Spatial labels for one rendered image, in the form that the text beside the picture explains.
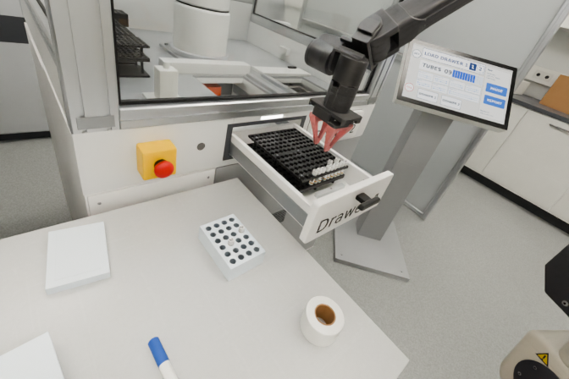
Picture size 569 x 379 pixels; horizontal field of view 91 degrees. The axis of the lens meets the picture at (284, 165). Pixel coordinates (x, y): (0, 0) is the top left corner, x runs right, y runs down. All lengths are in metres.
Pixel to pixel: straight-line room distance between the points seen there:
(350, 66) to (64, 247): 0.61
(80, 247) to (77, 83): 0.29
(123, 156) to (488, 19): 2.12
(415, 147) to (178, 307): 1.36
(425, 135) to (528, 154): 2.01
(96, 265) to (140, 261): 0.07
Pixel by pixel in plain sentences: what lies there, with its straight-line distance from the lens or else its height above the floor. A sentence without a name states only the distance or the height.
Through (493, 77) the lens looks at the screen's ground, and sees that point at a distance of 1.65.
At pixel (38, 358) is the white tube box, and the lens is 0.51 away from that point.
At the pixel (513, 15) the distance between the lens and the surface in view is 2.26.
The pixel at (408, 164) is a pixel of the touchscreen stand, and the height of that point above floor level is 0.62.
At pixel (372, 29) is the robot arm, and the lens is 0.57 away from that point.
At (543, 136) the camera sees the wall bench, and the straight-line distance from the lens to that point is 3.48.
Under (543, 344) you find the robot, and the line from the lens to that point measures 0.83.
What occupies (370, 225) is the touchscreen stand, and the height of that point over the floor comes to 0.14.
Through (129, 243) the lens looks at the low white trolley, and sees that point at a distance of 0.66.
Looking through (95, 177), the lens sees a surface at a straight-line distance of 0.69.
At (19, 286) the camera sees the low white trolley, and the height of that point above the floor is 0.76.
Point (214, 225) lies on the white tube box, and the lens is 0.64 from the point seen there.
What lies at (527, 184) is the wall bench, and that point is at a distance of 3.57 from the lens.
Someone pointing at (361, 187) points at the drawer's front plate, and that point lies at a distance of 0.64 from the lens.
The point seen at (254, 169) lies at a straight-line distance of 0.70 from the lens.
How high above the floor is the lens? 1.25
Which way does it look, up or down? 31 degrees down
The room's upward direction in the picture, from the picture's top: 16 degrees clockwise
